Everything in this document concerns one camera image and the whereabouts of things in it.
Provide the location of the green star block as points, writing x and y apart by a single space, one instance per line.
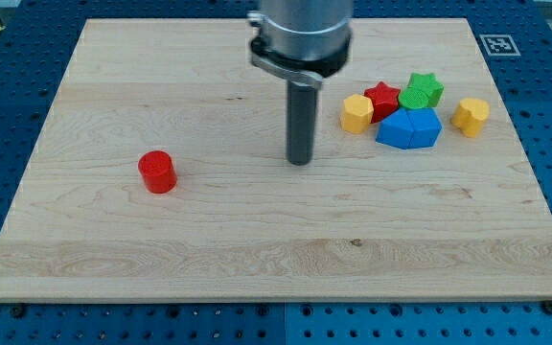
429 85

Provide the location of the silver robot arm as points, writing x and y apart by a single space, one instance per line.
301 42

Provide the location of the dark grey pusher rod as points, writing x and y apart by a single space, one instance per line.
301 120

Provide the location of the red star block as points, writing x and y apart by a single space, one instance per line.
384 99

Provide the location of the green cylinder block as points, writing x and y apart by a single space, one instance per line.
412 98

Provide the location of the white fiducial marker tag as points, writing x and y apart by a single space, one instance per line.
499 45

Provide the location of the yellow hexagon block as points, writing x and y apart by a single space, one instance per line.
356 115

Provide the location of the red cylinder block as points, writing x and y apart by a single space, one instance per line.
157 171

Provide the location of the wooden board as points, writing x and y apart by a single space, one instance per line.
450 219

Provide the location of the blue angular block left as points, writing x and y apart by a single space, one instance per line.
396 130

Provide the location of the yellow heart block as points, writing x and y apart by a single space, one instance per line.
470 116

